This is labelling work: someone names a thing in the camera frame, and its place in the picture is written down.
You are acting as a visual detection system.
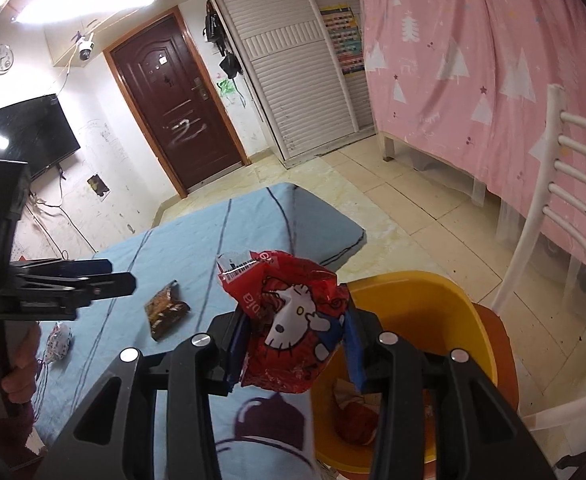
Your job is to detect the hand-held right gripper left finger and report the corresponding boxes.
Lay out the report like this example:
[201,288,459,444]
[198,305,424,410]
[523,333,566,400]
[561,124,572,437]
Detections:
[38,310,250,480]

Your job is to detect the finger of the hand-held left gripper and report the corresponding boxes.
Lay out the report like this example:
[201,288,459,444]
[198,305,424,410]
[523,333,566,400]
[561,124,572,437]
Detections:
[23,272,137,306]
[10,258,113,281]

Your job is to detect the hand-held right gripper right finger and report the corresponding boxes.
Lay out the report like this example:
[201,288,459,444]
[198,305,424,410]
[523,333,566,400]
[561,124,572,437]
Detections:
[343,307,556,480]

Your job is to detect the red cartoon snack bag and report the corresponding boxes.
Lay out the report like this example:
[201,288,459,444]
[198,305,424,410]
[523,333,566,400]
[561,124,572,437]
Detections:
[215,249,351,395]

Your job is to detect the yellow plastic bucket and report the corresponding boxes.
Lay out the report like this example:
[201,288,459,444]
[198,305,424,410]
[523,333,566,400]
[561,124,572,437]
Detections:
[309,270,498,473]

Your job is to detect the person's left hand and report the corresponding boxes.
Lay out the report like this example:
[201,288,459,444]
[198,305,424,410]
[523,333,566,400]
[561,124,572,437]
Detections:
[0,327,42,406]

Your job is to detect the crumpled paper wrapper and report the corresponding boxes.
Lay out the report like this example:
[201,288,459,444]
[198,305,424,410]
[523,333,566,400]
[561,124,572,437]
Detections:
[332,379,381,408]

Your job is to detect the brown snack wrapper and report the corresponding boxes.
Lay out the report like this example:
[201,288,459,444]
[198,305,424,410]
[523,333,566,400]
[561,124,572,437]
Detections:
[144,280,191,343]

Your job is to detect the crumpled red wrapper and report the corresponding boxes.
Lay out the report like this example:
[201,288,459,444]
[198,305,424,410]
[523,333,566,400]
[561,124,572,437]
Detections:
[335,400,381,446]

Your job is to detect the white patterned crumpled wrapper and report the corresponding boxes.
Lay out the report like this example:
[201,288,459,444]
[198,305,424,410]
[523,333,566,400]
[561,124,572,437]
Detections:
[43,322,74,363]

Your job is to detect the light blue printed tablecloth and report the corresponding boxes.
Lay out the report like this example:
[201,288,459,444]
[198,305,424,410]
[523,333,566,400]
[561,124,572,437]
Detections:
[33,182,366,480]

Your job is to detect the dark brown door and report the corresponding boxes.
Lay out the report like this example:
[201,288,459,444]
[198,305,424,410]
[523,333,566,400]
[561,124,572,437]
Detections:
[104,6,251,200]

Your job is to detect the white slatted chair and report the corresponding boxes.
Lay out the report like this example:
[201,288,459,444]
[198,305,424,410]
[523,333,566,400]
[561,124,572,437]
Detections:
[473,84,586,466]

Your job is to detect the wooden bed leg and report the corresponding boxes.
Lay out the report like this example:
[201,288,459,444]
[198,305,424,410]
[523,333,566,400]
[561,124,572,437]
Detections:
[380,130,399,162]

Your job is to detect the small black hanging bag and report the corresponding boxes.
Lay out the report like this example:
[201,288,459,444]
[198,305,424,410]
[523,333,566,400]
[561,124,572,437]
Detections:
[219,51,242,80]

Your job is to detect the pink tree-print bed sheet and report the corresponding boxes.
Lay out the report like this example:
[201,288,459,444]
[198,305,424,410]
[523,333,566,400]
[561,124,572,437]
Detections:
[355,0,586,291]

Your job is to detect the white louvered wardrobe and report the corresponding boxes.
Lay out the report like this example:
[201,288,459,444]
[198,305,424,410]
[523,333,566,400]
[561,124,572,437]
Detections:
[203,0,379,168]

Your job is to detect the black hanging backpack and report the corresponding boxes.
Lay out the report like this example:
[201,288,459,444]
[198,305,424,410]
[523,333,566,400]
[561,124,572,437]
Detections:
[204,0,227,56]

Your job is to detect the television wall cables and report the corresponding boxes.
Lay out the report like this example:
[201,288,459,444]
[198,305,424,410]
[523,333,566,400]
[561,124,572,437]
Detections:
[28,162,99,256]

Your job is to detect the black wall television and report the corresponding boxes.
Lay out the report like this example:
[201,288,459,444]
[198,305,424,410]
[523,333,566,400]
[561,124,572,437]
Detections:
[0,94,81,181]

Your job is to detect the white security camera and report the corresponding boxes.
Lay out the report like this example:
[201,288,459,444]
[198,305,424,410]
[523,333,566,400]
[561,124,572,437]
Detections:
[70,32,97,63]

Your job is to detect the colour chart wall poster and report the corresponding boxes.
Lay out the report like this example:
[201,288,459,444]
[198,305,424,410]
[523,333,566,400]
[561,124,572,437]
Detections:
[319,5,364,77]

